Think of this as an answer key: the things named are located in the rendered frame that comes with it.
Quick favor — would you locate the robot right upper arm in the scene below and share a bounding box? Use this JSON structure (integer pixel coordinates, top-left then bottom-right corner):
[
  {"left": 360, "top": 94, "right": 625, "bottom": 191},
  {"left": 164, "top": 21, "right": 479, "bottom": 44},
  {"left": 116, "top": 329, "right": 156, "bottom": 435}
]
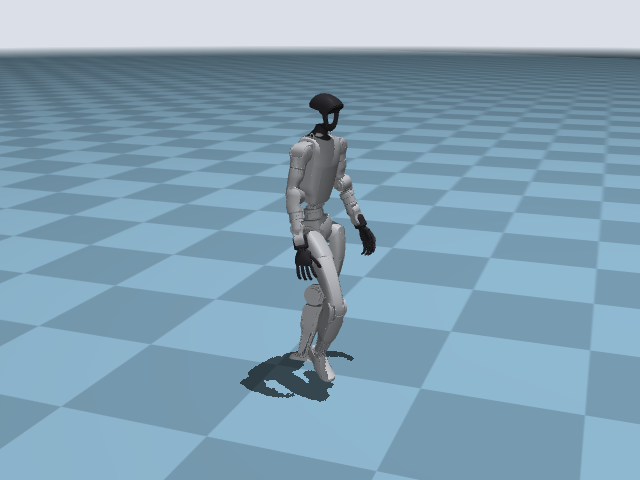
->
[{"left": 286, "top": 141, "right": 313, "bottom": 204}]

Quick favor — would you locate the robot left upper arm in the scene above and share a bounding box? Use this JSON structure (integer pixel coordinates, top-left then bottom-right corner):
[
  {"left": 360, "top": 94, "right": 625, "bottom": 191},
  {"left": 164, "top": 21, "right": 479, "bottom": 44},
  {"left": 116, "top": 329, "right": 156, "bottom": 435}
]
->
[{"left": 333, "top": 137, "right": 352, "bottom": 191}]

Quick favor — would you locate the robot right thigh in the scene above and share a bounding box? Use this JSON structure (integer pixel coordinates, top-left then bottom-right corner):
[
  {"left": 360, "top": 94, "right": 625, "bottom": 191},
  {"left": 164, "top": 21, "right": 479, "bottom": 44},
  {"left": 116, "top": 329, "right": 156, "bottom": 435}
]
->
[{"left": 305, "top": 229, "right": 347, "bottom": 319}]

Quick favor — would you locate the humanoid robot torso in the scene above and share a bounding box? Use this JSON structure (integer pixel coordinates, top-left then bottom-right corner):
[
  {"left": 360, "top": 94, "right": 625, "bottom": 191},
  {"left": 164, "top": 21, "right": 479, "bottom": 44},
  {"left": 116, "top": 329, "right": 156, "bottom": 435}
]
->
[{"left": 298, "top": 131, "right": 341, "bottom": 240}]

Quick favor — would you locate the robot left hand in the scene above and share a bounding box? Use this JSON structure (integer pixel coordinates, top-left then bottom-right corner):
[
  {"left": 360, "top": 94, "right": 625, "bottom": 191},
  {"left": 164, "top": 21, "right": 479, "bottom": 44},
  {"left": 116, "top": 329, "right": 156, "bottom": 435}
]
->
[{"left": 354, "top": 214, "right": 376, "bottom": 256}]

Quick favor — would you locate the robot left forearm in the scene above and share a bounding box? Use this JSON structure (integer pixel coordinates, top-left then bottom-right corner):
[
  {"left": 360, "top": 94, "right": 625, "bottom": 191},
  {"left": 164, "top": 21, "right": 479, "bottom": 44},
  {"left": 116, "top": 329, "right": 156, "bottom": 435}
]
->
[{"left": 339, "top": 178, "right": 365, "bottom": 226}]

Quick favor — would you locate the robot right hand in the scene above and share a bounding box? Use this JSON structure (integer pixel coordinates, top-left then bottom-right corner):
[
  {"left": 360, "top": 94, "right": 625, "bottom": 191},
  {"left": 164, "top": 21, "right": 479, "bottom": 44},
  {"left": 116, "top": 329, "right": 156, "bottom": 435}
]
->
[{"left": 293, "top": 234, "right": 321, "bottom": 280}]

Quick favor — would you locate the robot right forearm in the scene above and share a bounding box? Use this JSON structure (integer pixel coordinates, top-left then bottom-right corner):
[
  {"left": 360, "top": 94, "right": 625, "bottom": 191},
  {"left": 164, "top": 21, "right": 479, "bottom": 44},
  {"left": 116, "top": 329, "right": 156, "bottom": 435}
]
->
[{"left": 286, "top": 189, "right": 305, "bottom": 246}]

